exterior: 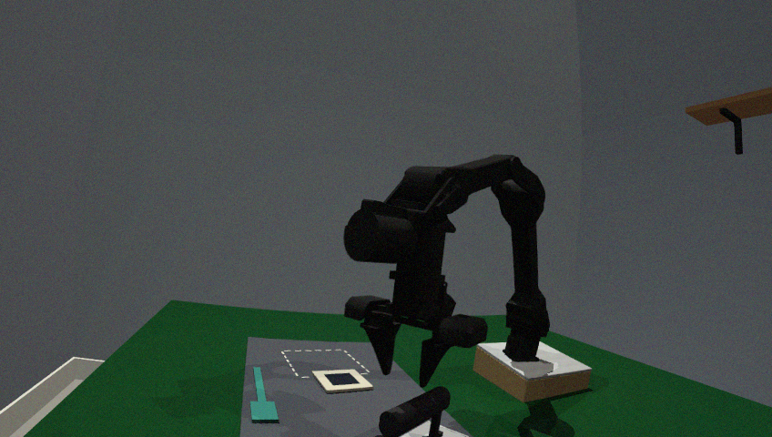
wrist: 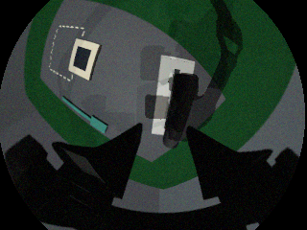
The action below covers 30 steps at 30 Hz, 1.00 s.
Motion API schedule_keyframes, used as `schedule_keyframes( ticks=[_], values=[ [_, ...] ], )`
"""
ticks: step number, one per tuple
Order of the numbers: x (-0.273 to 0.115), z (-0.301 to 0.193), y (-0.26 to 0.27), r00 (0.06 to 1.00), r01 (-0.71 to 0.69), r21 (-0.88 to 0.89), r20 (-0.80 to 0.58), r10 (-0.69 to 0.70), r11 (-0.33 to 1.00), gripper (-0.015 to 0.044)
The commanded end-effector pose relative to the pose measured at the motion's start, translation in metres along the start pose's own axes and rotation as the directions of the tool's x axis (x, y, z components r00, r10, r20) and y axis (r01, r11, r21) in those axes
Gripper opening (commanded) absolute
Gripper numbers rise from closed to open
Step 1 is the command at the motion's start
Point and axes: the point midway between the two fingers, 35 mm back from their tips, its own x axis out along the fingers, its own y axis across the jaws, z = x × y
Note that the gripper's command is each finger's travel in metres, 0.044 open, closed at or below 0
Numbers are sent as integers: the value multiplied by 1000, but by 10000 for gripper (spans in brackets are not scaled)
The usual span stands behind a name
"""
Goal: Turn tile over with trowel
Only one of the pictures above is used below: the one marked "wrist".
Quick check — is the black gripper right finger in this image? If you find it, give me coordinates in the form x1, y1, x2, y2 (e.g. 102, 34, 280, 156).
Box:
187, 126, 273, 200

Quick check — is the cream square tile with dark center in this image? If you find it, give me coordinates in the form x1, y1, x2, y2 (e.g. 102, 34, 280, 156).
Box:
68, 38, 101, 81

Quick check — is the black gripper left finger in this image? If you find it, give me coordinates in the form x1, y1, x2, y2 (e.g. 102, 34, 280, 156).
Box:
53, 124, 143, 199

